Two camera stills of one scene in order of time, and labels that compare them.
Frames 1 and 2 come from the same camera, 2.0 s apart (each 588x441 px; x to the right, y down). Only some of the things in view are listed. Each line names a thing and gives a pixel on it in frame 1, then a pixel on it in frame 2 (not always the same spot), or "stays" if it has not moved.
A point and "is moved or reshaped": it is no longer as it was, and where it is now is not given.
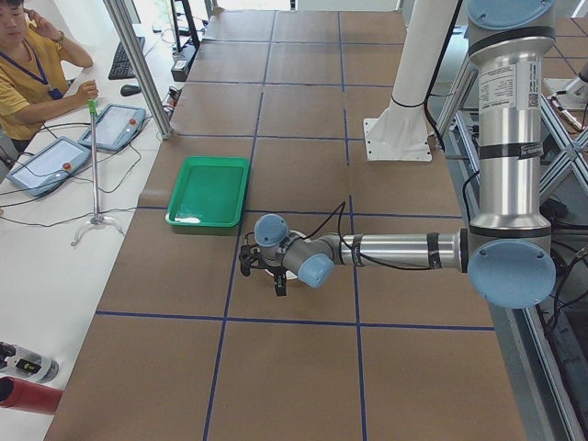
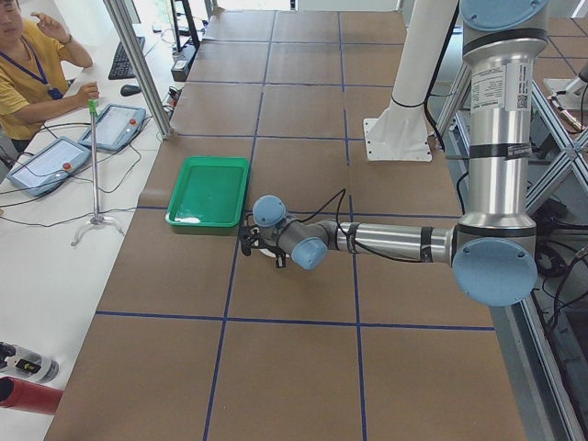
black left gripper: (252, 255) → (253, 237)
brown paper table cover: (189, 344) stays
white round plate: (289, 275) is moved or reshaped
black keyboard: (121, 68) stays
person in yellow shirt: (33, 77) stays
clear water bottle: (20, 361) stays
